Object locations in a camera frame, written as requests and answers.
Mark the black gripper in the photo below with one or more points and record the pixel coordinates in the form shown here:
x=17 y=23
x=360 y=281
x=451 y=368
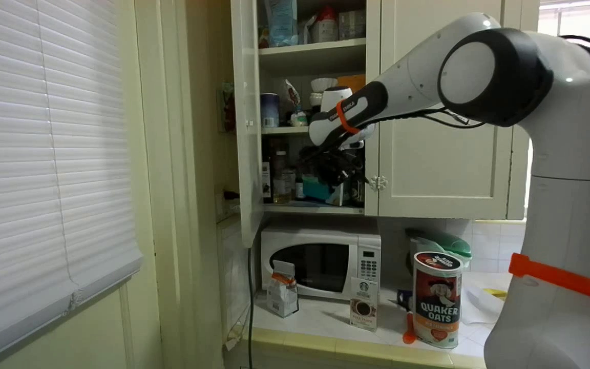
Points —
x=337 y=161

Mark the teal bowl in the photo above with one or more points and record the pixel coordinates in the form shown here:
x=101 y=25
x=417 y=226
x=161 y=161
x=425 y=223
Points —
x=317 y=192

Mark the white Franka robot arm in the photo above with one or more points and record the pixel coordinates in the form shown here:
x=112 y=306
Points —
x=568 y=206

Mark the white cupboard door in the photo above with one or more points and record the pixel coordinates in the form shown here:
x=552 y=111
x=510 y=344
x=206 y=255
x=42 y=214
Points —
x=247 y=124
x=445 y=170

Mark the white cupboard shelf unit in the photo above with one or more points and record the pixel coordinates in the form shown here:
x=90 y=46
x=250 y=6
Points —
x=313 y=53

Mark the small clear bottle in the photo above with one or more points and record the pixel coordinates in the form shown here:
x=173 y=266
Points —
x=284 y=180

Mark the white microwave oven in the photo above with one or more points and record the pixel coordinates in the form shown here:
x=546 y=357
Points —
x=323 y=263

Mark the blue and white mug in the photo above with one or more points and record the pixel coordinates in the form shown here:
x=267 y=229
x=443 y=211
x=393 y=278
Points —
x=271 y=111

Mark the white stacked crockery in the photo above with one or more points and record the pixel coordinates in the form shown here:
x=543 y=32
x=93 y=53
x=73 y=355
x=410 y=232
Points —
x=323 y=91

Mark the orange crockery piece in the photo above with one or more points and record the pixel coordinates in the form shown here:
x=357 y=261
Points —
x=353 y=83

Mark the Quaker oats canister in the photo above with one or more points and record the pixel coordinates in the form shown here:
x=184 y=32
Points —
x=438 y=301

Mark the jar with red lid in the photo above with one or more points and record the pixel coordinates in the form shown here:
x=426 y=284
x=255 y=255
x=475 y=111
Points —
x=325 y=27

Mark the clear glass jar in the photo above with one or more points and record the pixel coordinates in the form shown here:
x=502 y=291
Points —
x=353 y=23

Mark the pale blue tall container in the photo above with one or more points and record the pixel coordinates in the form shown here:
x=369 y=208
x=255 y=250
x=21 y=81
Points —
x=284 y=22

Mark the white window blind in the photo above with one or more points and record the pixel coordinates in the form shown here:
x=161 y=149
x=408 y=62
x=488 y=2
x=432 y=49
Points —
x=42 y=157

